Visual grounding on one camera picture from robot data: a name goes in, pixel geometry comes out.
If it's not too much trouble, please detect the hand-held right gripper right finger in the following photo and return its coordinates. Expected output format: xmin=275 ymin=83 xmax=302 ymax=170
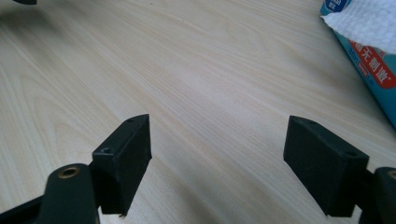
xmin=283 ymin=115 xmax=370 ymax=218

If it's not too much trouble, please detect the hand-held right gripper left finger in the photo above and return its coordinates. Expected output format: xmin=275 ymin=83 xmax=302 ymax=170
xmin=90 ymin=113 xmax=153 ymax=217

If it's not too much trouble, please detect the white wet wipe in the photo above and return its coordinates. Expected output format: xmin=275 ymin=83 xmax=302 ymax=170
xmin=321 ymin=0 xmax=396 ymax=55

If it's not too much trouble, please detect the blue wet wipes pack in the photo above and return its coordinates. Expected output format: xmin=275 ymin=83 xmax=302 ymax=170
xmin=319 ymin=0 xmax=396 ymax=130

